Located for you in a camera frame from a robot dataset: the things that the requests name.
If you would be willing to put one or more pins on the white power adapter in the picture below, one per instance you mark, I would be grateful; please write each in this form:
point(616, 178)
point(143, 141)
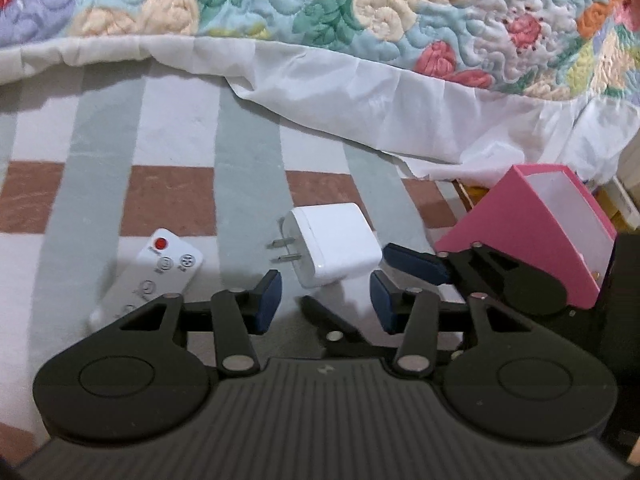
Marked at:
point(328, 243)

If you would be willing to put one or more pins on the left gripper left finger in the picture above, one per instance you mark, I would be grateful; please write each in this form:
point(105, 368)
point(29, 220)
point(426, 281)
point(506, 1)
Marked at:
point(263, 302)

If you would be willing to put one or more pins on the white bed skirt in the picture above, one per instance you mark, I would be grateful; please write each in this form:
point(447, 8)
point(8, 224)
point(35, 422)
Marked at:
point(441, 130)

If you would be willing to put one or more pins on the white remote with red button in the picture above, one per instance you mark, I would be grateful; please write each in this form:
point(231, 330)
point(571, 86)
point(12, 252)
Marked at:
point(165, 264)

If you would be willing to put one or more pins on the striped checkered rug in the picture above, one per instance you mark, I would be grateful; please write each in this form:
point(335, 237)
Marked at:
point(95, 159)

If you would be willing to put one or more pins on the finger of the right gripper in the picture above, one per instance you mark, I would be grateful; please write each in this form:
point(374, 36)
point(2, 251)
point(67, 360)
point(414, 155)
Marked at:
point(429, 268)

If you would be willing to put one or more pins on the pink cardboard box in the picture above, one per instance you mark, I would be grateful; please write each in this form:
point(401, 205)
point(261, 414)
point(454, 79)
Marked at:
point(544, 216)

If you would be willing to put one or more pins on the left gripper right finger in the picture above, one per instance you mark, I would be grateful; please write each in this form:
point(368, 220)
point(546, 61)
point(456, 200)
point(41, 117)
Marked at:
point(386, 300)

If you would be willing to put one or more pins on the floral quilted bedspread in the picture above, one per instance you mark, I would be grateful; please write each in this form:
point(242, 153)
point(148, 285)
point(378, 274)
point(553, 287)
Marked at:
point(546, 49)

